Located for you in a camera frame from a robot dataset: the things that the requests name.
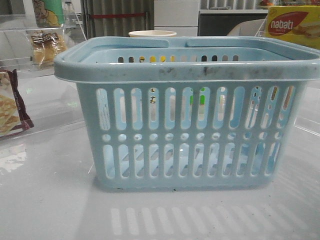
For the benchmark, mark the maroon cracker snack bag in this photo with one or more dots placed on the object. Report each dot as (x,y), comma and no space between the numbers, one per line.
(13,115)

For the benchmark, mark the white drawer cabinet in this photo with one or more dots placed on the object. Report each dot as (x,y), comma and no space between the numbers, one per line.
(180,16)

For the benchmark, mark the cream paper cup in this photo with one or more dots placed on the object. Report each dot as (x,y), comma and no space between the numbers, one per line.
(152,33)

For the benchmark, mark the clear acrylic stand right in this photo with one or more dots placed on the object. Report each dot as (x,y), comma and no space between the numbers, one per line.
(261,28)

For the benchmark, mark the clear acrylic display shelf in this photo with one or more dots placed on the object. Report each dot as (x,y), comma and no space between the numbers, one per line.
(16,51)

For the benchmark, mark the yellow nabati wafer box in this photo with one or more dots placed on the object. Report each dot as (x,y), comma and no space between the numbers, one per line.
(294,24)

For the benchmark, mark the packaged bread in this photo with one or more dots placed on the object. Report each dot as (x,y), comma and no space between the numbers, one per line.
(46,46)

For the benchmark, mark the green cartoon snack package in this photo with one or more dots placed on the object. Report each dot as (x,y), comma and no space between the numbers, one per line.
(48,13)

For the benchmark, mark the light blue plastic basket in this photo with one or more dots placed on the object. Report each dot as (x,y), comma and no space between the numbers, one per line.
(175,113)

